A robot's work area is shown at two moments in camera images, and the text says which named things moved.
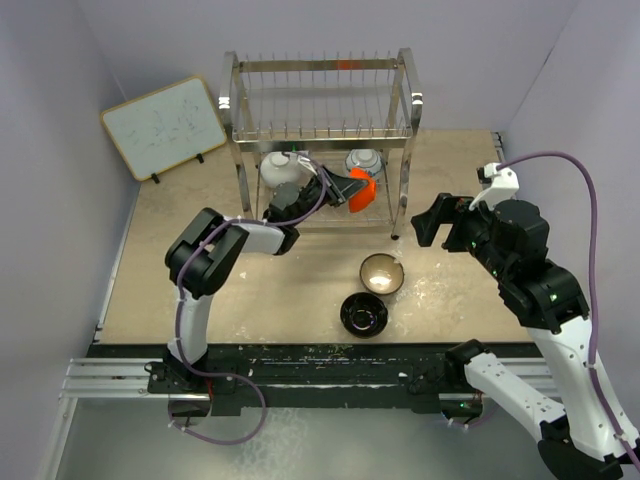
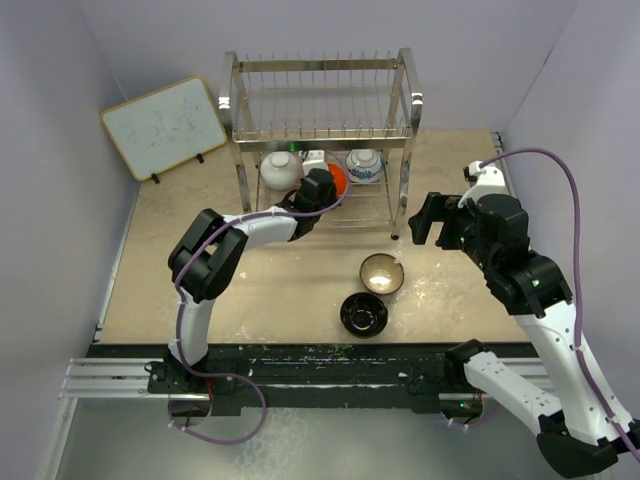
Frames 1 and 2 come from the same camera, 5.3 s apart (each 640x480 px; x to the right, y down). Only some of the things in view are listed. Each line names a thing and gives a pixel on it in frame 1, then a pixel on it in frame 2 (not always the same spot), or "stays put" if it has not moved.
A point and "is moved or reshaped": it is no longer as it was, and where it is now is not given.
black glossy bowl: [363, 315] stays put
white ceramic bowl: [278, 168] stays put
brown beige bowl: [381, 273] stays put
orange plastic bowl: [364, 197] is moved or reshaped
